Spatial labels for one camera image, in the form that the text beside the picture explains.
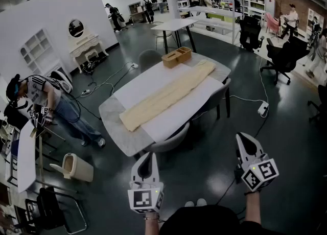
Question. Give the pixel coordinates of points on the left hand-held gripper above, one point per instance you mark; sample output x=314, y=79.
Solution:
x=145, y=200

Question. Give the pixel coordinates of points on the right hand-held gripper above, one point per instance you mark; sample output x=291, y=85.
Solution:
x=260, y=175

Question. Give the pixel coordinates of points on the cream yellow cloth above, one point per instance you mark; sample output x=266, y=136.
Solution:
x=166, y=96

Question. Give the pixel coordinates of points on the person's left forearm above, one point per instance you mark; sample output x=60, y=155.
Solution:
x=152, y=226

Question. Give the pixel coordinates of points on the person's right forearm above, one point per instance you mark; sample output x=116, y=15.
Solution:
x=253, y=208

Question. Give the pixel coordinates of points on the black wrist band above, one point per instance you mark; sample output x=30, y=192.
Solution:
x=251, y=192

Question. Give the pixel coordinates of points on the grey shell chair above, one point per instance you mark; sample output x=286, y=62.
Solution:
x=173, y=139
x=148, y=59
x=217, y=96

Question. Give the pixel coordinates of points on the person's left shoe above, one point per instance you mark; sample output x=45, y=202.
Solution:
x=189, y=203

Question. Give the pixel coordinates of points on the person's shoe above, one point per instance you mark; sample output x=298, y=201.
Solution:
x=201, y=201
x=189, y=203

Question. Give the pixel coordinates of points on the person's right shoe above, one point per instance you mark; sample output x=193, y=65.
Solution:
x=201, y=201

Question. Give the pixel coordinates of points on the beige trash bin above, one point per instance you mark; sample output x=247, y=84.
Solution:
x=76, y=168

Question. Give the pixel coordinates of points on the person's black clothing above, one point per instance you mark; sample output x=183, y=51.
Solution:
x=204, y=221

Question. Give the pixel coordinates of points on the white paper sheet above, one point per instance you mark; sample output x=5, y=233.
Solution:
x=143, y=83

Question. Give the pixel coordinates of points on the black folding chair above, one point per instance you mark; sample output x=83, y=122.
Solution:
x=48, y=208

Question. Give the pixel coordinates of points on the black office chair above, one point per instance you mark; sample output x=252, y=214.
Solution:
x=286, y=55
x=250, y=33

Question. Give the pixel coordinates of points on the wicker organizer basket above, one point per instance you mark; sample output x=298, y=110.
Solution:
x=176, y=56

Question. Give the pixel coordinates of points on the long white desk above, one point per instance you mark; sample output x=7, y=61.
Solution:
x=26, y=157

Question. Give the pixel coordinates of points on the pink armchair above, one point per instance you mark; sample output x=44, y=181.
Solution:
x=271, y=23

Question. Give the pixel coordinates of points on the cream vanity table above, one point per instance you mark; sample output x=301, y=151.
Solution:
x=84, y=45

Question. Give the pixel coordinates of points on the white metal shelving rack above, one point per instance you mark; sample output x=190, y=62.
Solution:
x=212, y=14

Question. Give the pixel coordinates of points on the white table black legs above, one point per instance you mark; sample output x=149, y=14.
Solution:
x=176, y=24

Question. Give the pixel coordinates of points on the white shelf unit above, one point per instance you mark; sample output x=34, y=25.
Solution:
x=38, y=50

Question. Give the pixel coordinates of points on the round wall mirror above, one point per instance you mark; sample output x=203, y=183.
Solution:
x=75, y=28

